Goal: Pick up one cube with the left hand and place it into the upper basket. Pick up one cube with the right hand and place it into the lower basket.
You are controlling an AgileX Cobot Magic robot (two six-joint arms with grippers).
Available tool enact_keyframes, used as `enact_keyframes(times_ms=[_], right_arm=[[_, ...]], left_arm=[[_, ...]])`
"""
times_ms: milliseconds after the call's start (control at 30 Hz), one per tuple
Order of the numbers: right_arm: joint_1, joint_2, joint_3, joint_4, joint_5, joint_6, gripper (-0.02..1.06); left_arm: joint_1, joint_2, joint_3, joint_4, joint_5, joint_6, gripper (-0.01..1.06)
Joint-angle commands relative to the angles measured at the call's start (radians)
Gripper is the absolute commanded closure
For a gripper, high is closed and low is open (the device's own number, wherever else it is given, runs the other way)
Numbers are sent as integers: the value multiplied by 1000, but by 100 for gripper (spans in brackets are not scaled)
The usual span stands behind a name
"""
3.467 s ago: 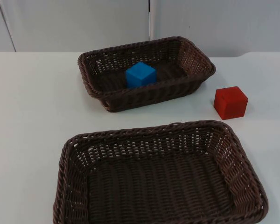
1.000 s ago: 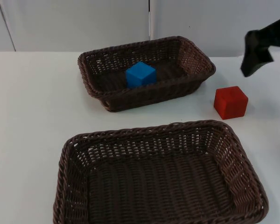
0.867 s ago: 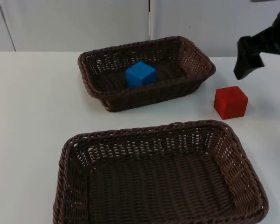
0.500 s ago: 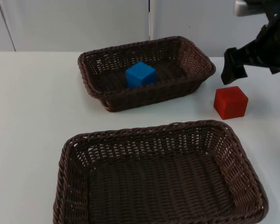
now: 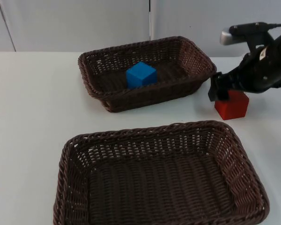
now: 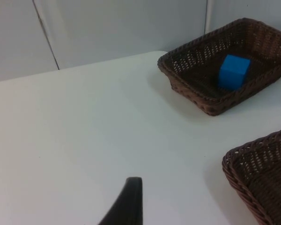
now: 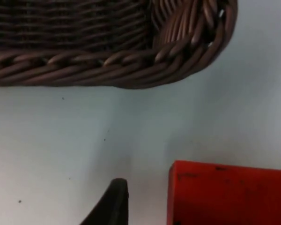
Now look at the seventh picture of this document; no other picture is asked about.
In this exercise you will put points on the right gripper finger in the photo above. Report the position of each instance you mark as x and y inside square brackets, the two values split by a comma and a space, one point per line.
[116, 206]

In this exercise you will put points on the red cube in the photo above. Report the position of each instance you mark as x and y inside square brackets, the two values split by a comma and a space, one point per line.
[224, 197]

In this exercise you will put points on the dark brown wicker basket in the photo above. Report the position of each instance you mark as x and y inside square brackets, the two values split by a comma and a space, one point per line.
[89, 70]

